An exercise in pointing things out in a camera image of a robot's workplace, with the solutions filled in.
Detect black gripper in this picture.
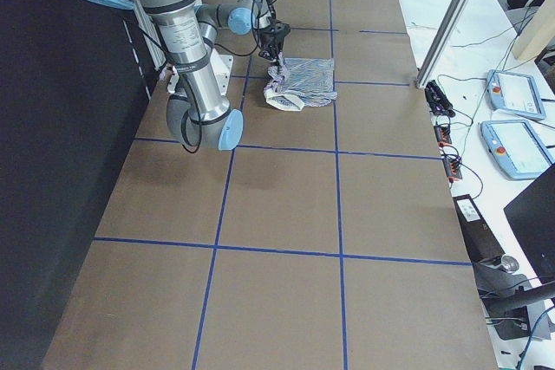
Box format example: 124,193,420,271
258,22,291,66

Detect navy white striped polo shirt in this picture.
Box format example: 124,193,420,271
264,53,337,112

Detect left grey orange usb hub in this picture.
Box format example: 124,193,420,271
434,125,452,147

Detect grey orange usb hub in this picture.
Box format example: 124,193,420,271
442,153,462,184
434,125,452,147

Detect brown paper table cover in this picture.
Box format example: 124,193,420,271
42,0,497,369

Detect right grey orange usb hub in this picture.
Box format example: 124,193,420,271
442,153,462,184

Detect far blue teach pendant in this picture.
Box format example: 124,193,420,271
486,69,546,120

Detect blue teach pendant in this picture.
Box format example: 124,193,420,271
480,120,554,180
486,69,546,120

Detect near blue teach pendant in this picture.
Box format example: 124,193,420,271
480,120,554,180

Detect black power adapter box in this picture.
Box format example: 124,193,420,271
453,194,505,263

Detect black monitor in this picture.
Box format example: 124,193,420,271
504,165,555,276

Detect black desk device stand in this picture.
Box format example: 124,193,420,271
473,255,554,341

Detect aluminium frame post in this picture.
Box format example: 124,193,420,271
415,0,469,89

